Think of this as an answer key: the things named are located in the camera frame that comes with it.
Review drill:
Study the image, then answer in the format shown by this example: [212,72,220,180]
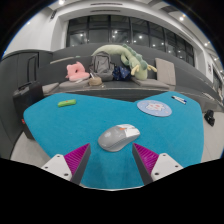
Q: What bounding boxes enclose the dark blue patterned bag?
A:
[112,64,132,82]

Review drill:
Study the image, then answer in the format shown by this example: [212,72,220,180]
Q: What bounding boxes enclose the black suitcase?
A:
[12,80,44,141]

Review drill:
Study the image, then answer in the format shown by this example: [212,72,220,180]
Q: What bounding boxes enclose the upright grey square cushion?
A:
[154,57,177,86]

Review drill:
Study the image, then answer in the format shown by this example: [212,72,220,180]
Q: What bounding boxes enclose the white marker with blue cap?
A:
[172,95,188,104]

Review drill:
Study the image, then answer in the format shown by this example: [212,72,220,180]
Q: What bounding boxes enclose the small green eraser block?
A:
[57,98,77,108]

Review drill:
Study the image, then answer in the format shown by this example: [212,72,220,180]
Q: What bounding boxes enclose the flat grey seat cushion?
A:
[131,77,170,90]
[42,82,60,95]
[58,79,91,90]

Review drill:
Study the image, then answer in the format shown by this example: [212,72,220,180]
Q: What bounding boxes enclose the recessed ceiling lights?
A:
[56,0,214,48]

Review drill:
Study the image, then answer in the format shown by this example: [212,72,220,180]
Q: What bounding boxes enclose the grey backpack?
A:
[89,51,116,82]

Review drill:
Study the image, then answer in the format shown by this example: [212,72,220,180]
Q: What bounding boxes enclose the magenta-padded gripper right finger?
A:
[132,143,184,186]

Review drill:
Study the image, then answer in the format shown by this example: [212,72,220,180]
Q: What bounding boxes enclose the tan woven hat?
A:
[87,76,104,88]

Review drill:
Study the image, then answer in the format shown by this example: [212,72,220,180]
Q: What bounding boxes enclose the grey and white computer mouse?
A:
[97,123,141,153]

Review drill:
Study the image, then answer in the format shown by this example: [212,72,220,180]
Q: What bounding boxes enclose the black bag on floor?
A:
[203,109,216,127]

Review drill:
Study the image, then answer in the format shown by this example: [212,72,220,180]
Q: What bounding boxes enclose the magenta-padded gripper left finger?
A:
[41,143,92,186]

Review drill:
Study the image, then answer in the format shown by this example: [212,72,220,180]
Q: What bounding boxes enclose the green dragon plush toy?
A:
[91,43,158,81]

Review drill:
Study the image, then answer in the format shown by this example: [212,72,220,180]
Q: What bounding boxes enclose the round light blue mouse pad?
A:
[136,99,173,118]

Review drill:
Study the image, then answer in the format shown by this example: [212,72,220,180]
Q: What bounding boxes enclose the pink plush pillow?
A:
[65,61,91,82]

